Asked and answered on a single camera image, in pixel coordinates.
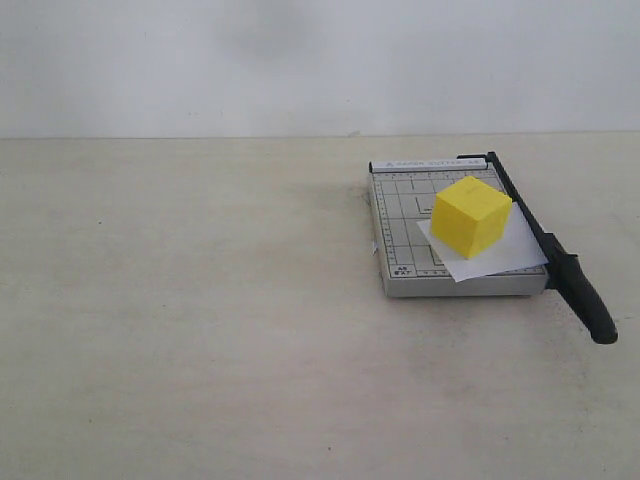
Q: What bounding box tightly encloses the grey paper cutter base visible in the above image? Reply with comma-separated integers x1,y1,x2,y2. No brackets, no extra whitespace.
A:
369,156,547,298

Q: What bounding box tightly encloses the black cutter blade arm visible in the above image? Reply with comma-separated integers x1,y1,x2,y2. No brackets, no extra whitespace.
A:
456,151,618,345

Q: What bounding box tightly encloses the white paper sheet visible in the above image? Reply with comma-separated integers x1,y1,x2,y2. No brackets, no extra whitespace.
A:
417,203,547,282

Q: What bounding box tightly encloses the yellow cube block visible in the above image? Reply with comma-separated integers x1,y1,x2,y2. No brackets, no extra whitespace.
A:
430,176,513,259

